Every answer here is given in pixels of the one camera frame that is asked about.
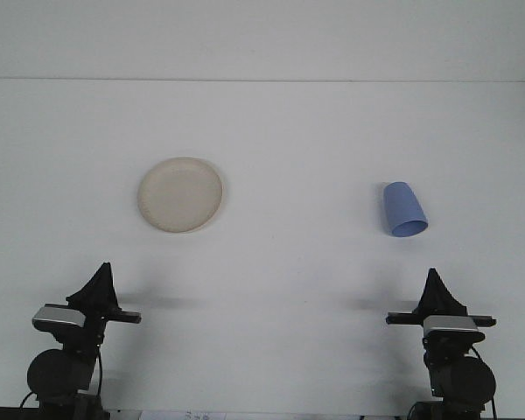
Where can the pale blue cup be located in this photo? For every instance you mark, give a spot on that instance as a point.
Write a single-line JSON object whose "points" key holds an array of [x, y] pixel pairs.
{"points": [[402, 205]]}

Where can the pale round plate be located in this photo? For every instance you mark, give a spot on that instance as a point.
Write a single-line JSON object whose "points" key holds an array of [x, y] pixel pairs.
{"points": [[179, 194]]}

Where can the white paper sheet with writing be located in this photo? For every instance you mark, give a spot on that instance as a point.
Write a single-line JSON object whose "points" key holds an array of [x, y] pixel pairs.
{"points": [[192, 415]]}

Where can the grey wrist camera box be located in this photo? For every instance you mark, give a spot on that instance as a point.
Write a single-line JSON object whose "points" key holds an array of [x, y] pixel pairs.
{"points": [[59, 317], [452, 324]]}

